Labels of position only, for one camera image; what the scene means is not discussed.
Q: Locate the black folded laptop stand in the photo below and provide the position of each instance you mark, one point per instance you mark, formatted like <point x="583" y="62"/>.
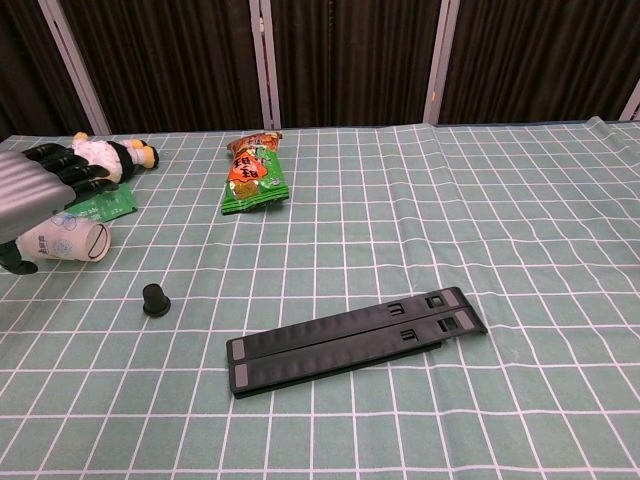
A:
<point x="345" y="340"/>

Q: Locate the black white plush doll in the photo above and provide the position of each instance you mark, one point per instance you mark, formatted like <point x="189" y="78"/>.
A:
<point x="120" y="152"/>

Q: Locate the dark pleated curtain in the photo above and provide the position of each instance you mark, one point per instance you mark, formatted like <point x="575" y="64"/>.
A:
<point x="350" y="55"/>

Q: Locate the white floral paper cup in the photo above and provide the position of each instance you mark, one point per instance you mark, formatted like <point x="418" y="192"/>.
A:
<point x="70" y="242"/>

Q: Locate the small black rubber cap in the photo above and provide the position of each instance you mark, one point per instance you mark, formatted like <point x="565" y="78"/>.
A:
<point x="155" y="301"/>

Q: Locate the white screen frame post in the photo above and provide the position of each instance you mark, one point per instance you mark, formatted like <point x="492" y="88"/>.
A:
<point x="75" y="60"/>
<point x="265" y="60"/>
<point x="632" y="102"/>
<point x="439" y="60"/>

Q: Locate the green sachet packet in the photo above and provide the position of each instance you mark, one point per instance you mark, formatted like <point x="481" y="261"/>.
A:
<point x="110" y="202"/>

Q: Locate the green orange snack bag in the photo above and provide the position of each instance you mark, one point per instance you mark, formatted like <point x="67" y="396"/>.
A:
<point x="253" y="175"/>

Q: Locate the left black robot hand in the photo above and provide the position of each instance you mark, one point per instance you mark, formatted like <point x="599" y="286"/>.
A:
<point x="30" y="190"/>

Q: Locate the green checkered tablecloth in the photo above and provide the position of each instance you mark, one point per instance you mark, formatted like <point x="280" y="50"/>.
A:
<point x="400" y="300"/>

